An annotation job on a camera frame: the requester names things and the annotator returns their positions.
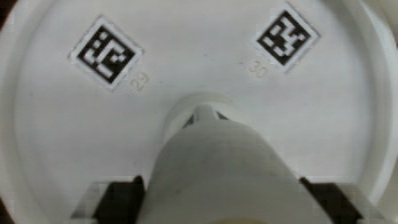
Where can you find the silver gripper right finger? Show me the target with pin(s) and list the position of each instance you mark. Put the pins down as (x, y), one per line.
(344, 203)

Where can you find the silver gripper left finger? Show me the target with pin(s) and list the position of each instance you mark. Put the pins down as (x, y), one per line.
(111, 203)

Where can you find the white round table top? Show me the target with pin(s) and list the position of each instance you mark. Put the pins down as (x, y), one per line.
(115, 63)

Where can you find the white cylindrical table leg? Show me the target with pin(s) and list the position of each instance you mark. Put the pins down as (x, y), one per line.
(221, 181)

